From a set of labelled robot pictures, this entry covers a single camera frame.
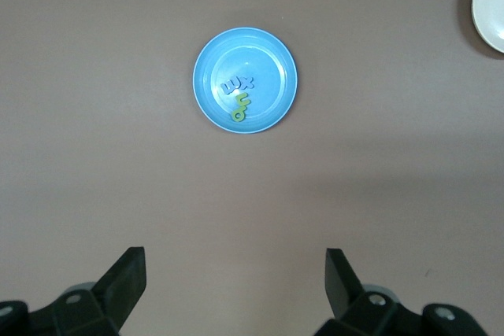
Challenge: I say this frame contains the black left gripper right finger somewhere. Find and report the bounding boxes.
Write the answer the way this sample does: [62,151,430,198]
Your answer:
[317,248,485,336]

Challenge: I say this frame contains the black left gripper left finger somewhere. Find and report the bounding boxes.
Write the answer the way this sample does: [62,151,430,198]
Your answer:
[0,246,146,336]

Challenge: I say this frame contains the green foam letter a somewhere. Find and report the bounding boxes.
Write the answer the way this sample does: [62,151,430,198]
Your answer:
[230,105,248,124]

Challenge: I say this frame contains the blue foam letter m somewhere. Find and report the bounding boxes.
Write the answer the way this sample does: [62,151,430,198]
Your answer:
[221,78,242,96]

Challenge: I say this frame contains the brown table cover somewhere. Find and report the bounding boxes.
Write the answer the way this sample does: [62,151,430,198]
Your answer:
[0,0,504,336]

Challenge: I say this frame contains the blue plate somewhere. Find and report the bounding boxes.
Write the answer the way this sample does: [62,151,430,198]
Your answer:
[191,27,301,135]

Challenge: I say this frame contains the beige plate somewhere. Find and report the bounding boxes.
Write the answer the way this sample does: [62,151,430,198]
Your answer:
[471,0,504,54]

